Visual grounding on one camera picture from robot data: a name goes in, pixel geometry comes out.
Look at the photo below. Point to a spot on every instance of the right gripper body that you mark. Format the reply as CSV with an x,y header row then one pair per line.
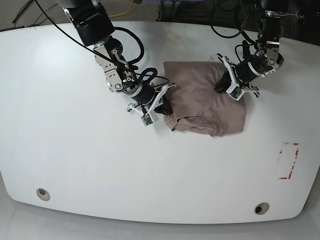
x,y
147,97

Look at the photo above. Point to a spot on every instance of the red tape rectangle marking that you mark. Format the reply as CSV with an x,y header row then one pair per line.
x,y
287,160

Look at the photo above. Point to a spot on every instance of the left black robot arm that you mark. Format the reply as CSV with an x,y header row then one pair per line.
x,y
260,57

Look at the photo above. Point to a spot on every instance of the right table grommet hole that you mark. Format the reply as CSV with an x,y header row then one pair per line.
x,y
261,208

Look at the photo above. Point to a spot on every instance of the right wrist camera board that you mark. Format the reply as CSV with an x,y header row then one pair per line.
x,y
147,120

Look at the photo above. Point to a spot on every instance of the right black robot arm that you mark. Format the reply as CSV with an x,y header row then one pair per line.
x,y
95,28

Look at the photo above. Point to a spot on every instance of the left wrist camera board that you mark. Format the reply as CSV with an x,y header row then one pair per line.
x,y
237,93

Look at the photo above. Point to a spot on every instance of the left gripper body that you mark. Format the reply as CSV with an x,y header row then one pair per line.
x,y
235,80

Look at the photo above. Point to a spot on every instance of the mauve t-shirt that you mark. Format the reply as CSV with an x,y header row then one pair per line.
x,y
196,106

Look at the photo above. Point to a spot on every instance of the table grommet hole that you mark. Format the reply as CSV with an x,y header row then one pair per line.
x,y
43,194
261,208

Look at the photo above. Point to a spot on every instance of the left table grommet hole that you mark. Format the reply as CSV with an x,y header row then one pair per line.
x,y
43,194

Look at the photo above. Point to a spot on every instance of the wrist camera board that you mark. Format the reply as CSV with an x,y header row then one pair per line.
x,y
237,93
147,120

